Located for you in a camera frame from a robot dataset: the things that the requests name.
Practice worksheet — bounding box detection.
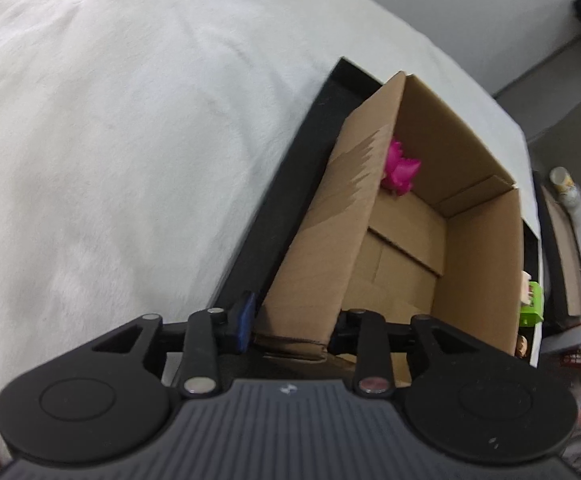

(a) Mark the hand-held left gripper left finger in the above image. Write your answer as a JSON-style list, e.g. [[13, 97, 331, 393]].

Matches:
[[92, 291, 257, 396]]

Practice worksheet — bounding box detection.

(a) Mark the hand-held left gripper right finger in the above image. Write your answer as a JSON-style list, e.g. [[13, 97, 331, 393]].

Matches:
[[328, 308, 476, 395]]

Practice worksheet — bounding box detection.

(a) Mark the brown cardboard box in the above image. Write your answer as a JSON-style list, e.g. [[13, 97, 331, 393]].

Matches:
[[253, 71, 525, 388]]

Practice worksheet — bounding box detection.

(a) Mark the black tray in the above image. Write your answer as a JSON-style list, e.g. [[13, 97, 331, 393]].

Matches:
[[163, 56, 545, 386]]

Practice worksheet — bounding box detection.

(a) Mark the pink dinosaur toy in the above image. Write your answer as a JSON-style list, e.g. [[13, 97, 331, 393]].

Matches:
[[381, 137, 422, 196]]

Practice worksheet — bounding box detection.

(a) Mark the green toy block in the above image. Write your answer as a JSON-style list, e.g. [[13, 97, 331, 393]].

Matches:
[[519, 280, 545, 328]]

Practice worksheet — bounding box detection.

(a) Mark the dark framed wooden chair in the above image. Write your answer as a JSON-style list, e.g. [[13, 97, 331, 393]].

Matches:
[[533, 170, 581, 333]]

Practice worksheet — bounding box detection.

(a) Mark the white drink bottle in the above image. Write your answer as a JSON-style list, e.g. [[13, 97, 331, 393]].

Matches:
[[549, 166, 581, 208]]

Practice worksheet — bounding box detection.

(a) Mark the grey padded panel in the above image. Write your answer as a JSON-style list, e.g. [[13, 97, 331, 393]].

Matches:
[[493, 30, 581, 201]]

